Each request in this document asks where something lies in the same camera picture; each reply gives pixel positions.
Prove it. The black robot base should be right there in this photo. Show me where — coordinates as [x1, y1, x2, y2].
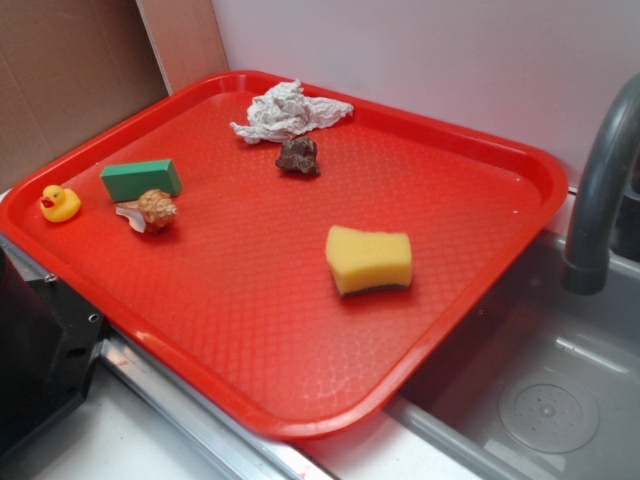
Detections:
[1, 252, 105, 462]

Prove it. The yellow rubber duck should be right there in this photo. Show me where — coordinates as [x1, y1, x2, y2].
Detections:
[40, 185, 82, 223]

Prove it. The red plastic tray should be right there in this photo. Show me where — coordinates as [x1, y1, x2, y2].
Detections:
[1, 71, 568, 440]

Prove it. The yellow sponge with dark base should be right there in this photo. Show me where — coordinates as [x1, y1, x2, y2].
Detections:
[325, 225, 413, 296]

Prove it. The brown rock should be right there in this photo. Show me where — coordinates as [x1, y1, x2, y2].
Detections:
[275, 136, 321, 177]

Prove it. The crumpled white paper towel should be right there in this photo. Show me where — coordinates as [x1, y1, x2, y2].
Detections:
[230, 80, 355, 145]

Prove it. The tan spiral seashell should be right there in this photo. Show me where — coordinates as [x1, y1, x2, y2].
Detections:
[115, 189, 178, 233]

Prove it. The green rectangular block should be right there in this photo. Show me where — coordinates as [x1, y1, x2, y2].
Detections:
[100, 159, 183, 202]

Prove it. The light wooden board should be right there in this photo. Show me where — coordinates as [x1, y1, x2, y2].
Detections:
[136, 0, 229, 95]

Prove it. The grey plastic sink basin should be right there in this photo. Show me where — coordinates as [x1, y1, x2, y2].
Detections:
[388, 232, 639, 479]

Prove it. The brown cardboard panel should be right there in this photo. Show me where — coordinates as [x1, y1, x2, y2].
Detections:
[1, 1, 167, 190]

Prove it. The grey faucet spout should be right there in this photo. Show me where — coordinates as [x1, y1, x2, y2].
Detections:
[561, 76, 639, 295]

